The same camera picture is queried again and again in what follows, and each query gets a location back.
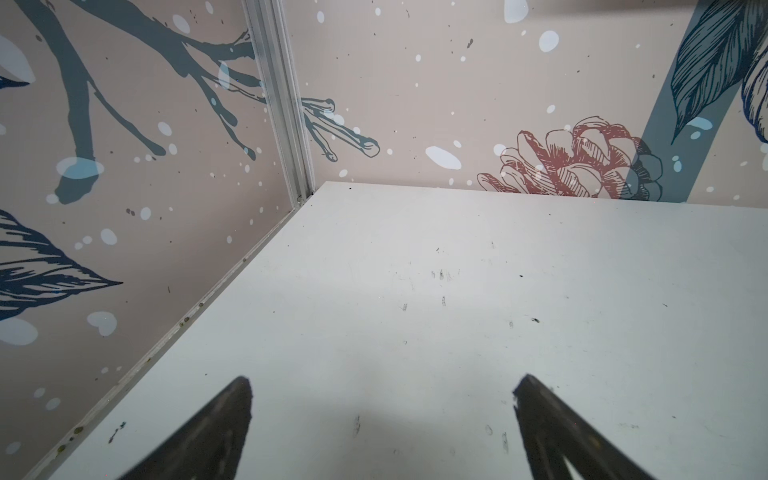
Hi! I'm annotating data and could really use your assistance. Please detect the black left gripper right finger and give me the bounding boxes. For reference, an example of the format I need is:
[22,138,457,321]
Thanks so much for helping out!
[513,374,653,480]

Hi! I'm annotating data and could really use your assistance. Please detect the aluminium corner frame post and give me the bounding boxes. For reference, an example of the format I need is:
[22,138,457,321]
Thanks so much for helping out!
[244,0,315,209]

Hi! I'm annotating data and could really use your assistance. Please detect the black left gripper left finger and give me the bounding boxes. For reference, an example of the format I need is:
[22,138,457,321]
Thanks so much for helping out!
[121,376,253,480]

